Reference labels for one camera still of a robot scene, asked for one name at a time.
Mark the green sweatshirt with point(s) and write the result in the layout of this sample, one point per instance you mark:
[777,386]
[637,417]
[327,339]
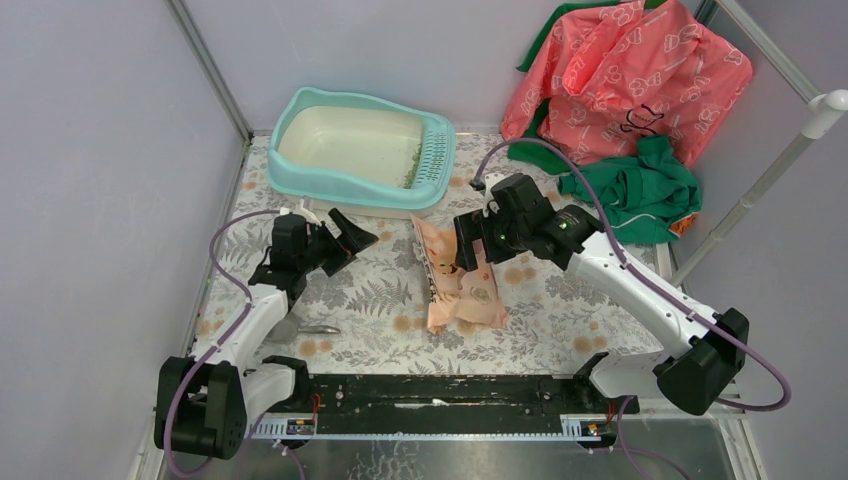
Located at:
[648,198]

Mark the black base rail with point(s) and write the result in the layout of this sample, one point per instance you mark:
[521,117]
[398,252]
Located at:
[453,405]

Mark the white pole stand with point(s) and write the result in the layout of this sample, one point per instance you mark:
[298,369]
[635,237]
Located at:
[827,110]

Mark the grey litter scoop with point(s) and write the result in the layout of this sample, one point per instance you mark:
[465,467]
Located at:
[292,326]

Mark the dark green garment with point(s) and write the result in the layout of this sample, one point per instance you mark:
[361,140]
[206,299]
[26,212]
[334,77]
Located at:
[592,79]

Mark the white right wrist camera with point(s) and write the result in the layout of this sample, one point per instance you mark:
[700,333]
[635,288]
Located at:
[485,185]

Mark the pink patterned jacket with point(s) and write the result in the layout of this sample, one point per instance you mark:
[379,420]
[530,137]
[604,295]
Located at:
[705,76]

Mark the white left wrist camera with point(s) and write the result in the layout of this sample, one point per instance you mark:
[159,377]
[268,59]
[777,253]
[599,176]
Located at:
[301,208]

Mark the pink cat litter bag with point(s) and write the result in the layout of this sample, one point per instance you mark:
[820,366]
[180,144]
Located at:
[455,293]

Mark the teal litter box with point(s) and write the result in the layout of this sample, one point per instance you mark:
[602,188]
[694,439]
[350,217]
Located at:
[361,154]

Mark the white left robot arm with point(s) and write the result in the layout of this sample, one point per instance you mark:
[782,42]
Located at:
[208,400]

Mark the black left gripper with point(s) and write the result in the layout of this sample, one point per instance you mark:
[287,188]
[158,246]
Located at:
[353,237]

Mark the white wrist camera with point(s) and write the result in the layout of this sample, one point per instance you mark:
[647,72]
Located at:
[485,185]
[301,208]

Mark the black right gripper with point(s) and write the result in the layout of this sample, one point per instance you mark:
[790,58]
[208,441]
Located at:
[472,226]

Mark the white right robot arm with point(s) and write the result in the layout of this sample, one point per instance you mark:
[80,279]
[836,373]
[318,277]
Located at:
[700,352]

